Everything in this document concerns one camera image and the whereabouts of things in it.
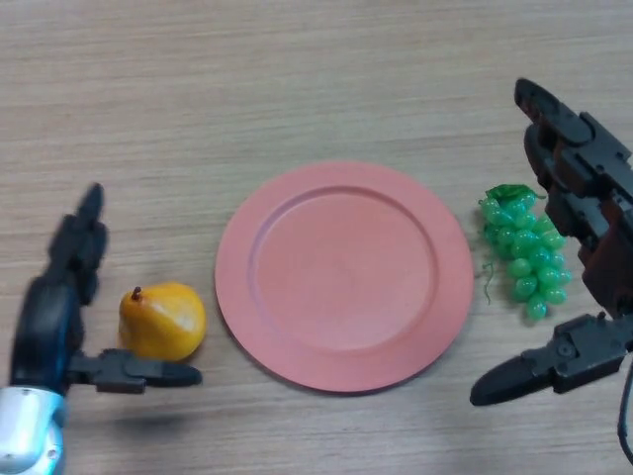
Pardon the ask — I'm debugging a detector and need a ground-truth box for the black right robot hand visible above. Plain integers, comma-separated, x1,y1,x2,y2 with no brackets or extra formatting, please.
469,77,633,408

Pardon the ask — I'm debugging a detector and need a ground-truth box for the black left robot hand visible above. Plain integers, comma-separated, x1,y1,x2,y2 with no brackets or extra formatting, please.
9,182,204,397

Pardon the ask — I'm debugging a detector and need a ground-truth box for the yellow pear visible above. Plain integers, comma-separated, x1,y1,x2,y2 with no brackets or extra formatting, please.
118,281,208,363

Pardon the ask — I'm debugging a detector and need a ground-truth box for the pink round plate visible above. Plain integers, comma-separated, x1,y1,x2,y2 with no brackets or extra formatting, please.
215,160,476,396

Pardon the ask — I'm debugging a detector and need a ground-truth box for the green grape bunch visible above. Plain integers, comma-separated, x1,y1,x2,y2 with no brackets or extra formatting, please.
477,183,574,323

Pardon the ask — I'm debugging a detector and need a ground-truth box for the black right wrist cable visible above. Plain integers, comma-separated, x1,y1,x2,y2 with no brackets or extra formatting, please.
614,353,633,459

